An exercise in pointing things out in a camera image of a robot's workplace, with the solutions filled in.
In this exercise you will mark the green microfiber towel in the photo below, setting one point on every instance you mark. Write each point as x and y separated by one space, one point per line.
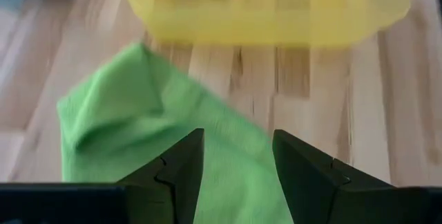
138 113

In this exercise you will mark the yellow translucent plastic basket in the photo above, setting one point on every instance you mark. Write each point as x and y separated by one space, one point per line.
266 9

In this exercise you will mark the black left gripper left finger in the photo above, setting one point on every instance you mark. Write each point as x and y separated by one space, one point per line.
172 186

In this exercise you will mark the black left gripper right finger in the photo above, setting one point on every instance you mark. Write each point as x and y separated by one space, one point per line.
310 186

